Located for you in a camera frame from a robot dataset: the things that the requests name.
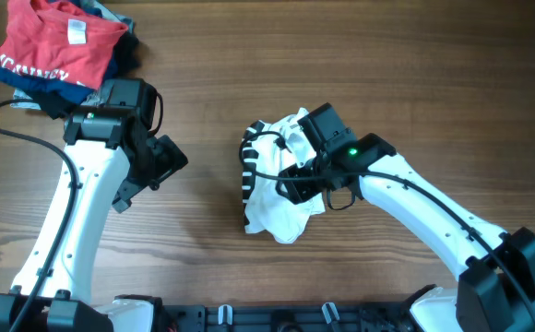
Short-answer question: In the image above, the white rail clip left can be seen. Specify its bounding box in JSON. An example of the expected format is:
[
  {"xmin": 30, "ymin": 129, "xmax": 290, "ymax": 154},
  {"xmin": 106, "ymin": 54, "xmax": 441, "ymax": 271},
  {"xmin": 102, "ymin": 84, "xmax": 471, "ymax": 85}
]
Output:
[{"xmin": 217, "ymin": 304, "xmax": 233, "ymax": 326}]

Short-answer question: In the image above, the black folded garment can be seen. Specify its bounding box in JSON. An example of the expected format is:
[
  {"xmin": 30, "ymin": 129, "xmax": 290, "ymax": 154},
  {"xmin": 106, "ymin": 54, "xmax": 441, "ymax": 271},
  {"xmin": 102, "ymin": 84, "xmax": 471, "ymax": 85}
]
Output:
[{"xmin": 13, "ymin": 32, "xmax": 140, "ymax": 119}]

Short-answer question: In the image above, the navy blue folded garment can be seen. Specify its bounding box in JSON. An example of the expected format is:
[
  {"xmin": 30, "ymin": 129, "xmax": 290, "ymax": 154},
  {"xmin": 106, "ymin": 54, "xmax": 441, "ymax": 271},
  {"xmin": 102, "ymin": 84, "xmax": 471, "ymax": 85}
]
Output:
[{"xmin": 0, "ymin": 0, "xmax": 120, "ymax": 105}]

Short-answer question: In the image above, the white rail clip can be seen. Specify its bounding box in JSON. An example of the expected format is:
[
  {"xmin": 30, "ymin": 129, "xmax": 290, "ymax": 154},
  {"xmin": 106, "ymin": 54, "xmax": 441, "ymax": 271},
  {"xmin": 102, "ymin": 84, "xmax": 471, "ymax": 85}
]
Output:
[
  {"xmin": 321, "ymin": 302, "xmax": 339, "ymax": 325},
  {"xmin": 217, "ymin": 304, "xmax": 233, "ymax": 326}
]

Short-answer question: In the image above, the white t-shirt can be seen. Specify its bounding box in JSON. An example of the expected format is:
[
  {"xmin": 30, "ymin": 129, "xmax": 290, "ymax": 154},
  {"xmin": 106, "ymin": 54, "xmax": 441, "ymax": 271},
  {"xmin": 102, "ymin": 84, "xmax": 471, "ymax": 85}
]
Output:
[{"xmin": 242, "ymin": 108, "xmax": 326, "ymax": 244}]

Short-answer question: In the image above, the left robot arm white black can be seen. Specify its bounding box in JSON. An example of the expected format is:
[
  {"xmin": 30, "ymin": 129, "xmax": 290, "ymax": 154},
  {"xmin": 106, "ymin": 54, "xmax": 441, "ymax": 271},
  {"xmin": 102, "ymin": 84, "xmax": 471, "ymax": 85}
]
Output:
[{"xmin": 0, "ymin": 105, "xmax": 187, "ymax": 331}]

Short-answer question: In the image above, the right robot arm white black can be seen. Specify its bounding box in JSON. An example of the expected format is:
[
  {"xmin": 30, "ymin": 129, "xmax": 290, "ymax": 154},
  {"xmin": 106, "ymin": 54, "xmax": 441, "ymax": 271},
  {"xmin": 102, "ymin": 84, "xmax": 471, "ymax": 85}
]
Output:
[{"xmin": 277, "ymin": 132, "xmax": 535, "ymax": 331}]

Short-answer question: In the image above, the grey printed folded garment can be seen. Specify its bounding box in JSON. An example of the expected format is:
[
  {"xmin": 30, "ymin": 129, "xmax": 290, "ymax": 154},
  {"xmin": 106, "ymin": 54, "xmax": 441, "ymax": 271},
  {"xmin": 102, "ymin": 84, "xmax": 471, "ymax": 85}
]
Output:
[{"xmin": 0, "ymin": 0, "xmax": 139, "ymax": 119}]

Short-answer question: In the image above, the white rail clip right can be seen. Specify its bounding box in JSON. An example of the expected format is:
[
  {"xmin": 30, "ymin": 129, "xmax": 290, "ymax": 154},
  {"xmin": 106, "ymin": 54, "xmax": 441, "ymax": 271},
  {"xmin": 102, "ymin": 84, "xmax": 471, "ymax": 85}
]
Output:
[{"xmin": 321, "ymin": 302, "xmax": 339, "ymax": 325}]

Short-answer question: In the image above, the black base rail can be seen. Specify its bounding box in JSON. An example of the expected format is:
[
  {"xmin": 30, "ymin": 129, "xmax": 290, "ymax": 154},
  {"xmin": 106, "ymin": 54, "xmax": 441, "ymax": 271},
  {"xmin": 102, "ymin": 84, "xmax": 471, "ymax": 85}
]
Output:
[{"xmin": 164, "ymin": 302, "xmax": 422, "ymax": 332}]

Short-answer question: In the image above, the red folded t-shirt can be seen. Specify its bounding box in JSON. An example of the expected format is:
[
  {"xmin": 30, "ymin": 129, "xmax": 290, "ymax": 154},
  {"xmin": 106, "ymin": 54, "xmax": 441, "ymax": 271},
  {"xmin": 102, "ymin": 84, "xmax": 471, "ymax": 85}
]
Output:
[{"xmin": 0, "ymin": 0, "xmax": 129, "ymax": 91}]

